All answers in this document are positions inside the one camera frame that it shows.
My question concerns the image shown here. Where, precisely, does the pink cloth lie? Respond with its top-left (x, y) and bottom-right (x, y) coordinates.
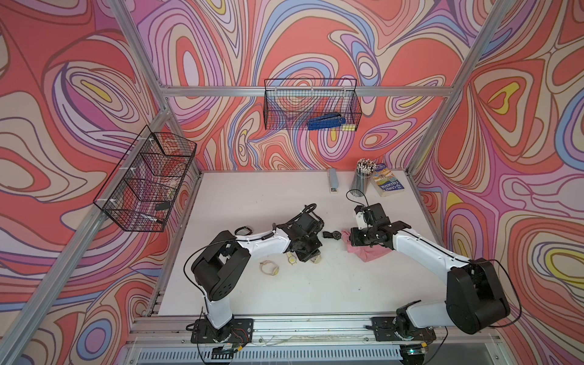
top-left (342, 231), bottom-right (392, 262)

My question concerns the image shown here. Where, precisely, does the beige looped watch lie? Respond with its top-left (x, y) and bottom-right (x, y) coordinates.
top-left (259, 260), bottom-right (279, 276)
top-left (310, 255), bottom-right (322, 264)

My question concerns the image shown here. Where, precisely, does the beige strap yellow dial watch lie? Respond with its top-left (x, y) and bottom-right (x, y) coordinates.
top-left (287, 252), bottom-right (297, 265)

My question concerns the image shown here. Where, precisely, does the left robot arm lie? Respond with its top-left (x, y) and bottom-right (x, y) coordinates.
top-left (190, 203), bottom-right (325, 330)

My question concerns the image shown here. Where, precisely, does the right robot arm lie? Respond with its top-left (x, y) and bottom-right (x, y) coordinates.
top-left (349, 203), bottom-right (510, 339)

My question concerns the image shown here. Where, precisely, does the small black looped watch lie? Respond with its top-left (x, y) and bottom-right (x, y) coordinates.
top-left (234, 226), bottom-right (253, 237)

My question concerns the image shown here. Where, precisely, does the colourful book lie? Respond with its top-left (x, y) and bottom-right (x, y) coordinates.
top-left (370, 164), bottom-right (405, 197)

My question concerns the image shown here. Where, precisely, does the grey stapler on table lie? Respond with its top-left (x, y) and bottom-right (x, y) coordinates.
top-left (327, 168), bottom-right (339, 194)

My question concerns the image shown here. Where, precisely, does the metal pencil cup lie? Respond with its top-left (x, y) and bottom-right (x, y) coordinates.
top-left (349, 158), bottom-right (377, 197)

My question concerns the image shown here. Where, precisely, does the blue stapler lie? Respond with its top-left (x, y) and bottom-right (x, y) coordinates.
top-left (307, 113), bottom-right (346, 131)

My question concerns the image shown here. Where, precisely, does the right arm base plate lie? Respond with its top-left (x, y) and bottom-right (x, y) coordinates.
top-left (364, 300), bottom-right (436, 344)

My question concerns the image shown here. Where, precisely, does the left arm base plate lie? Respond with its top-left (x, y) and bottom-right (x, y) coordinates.
top-left (186, 318), bottom-right (254, 345)

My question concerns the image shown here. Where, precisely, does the black wire basket back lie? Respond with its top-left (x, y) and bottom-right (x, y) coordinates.
top-left (263, 77), bottom-right (362, 132)

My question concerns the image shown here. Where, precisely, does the black wire basket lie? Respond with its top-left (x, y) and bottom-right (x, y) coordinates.
top-left (93, 126), bottom-right (197, 232)
top-left (263, 77), bottom-right (362, 132)

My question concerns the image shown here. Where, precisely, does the black wire basket left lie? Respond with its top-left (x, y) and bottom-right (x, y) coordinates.
top-left (93, 126), bottom-right (197, 232)

